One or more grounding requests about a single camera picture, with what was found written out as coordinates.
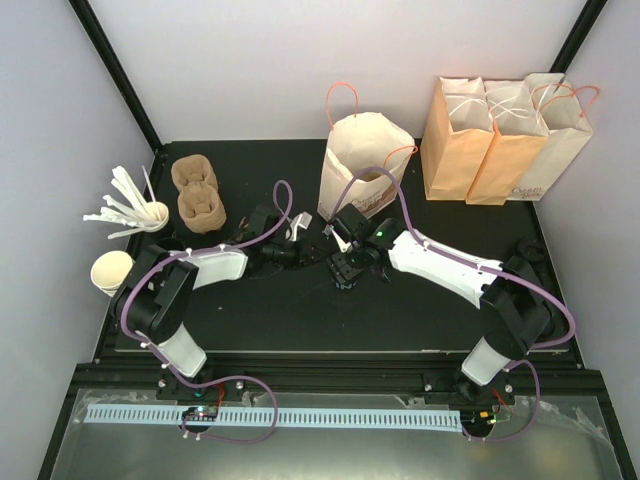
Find single black paper cup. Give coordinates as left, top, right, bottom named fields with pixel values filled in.
left=334, top=280, right=357, bottom=292

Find printed Cream Bear paper bag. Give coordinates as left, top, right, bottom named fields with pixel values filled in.
left=317, top=82, right=418, bottom=221

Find black paper cup stack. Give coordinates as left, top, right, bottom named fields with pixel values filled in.
left=155, top=238, right=185, bottom=251

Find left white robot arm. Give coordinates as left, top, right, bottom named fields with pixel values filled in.
left=109, top=205, right=317, bottom=399

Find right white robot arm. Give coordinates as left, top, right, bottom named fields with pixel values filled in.
left=326, top=204, right=552, bottom=403

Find black coffee lid back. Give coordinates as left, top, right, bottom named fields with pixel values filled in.
left=514, top=238, right=547, bottom=264

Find back-left pulp cup carrier stack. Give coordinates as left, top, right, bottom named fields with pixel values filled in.
left=171, top=154, right=227, bottom=234

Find left orange paper bag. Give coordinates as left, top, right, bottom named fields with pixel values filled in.
left=420, top=77, right=494, bottom=201

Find orange paper bag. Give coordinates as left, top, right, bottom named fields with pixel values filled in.
left=465, top=80, right=549, bottom=205
left=420, top=77, right=494, bottom=201

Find stack of white paper cups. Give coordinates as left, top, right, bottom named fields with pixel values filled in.
left=90, top=250, right=134, bottom=297

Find middle orange paper bag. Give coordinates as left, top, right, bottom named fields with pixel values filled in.
left=465, top=80, right=549, bottom=205

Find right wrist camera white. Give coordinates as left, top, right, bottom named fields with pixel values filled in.
left=323, top=224, right=351, bottom=253

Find light blue cable duct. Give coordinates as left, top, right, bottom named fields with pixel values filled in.
left=84, top=404, right=462, bottom=433

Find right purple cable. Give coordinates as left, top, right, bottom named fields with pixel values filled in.
left=327, top=166, right=577, bottom=351

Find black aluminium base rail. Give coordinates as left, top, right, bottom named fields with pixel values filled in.
left=69, top=355, right=609, bottom=408

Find white bag orange handles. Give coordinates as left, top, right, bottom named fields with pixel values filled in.
left=509, top=73, right=600, bottom=201

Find left black frame post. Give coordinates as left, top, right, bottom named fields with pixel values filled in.
left=68, top=0, right=163, bottom=153

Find black frame post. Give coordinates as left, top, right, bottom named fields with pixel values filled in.
left=549, top=0, right=608, bottom=73
left=68, top=0, right=163, bottom=153

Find right black frame post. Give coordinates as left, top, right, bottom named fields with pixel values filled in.
left=549, top=0, right=608, bottom=73

